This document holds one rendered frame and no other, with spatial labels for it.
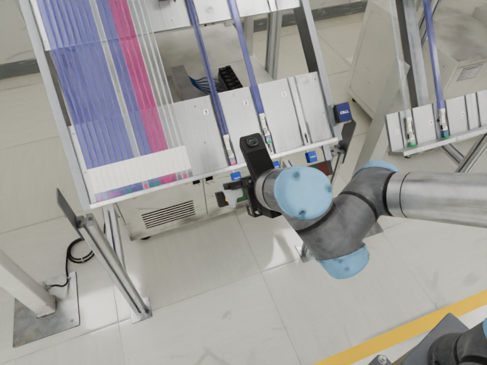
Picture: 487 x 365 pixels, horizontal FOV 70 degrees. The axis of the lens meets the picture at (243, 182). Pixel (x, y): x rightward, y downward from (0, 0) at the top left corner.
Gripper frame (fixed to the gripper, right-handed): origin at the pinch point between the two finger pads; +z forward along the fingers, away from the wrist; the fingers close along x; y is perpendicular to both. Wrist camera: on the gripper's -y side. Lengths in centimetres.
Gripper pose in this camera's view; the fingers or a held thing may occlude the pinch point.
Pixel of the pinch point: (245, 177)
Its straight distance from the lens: 82.7
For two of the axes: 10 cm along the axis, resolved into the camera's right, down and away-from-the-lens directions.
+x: 9.4, -2.7, 2.2
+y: 2.6, 9.6, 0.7
